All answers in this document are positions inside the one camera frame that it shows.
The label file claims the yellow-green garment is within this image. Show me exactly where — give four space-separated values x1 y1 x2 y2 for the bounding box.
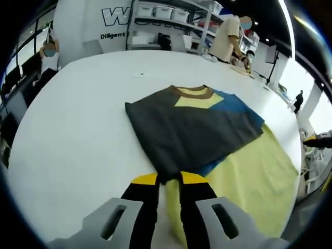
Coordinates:
125 85 299 248

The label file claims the black tripod stand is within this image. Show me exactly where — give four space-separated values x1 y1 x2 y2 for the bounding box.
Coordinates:
264 46 281 85

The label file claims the white storage bin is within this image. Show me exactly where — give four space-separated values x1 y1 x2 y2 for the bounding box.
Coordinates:
136 5 154 18
155 6 172 19
172 9 190 22

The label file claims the cream cloth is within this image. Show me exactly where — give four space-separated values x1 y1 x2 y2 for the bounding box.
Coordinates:
229 64 254 77

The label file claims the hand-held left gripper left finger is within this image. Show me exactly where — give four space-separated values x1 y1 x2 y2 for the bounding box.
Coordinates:
82 174 160 249

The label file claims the grey metal shelving rack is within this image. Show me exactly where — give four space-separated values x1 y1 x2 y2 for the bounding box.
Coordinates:
127 0 260 55

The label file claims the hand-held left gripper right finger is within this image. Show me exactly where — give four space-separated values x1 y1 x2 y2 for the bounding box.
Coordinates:
178 171 257 249

